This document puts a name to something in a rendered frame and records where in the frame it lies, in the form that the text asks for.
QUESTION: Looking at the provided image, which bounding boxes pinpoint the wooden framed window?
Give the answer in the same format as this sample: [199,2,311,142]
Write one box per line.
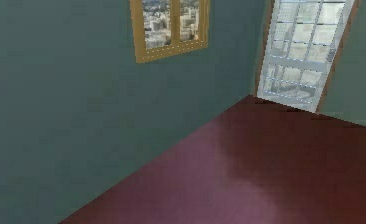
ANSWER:
[129,0,211,64]

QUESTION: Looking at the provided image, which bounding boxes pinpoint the grey door handle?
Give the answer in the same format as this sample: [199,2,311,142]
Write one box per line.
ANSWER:
[326,48,337,63]

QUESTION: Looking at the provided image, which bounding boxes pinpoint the white glass paned door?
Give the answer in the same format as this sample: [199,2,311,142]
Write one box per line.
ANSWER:
[254,0,361,114]

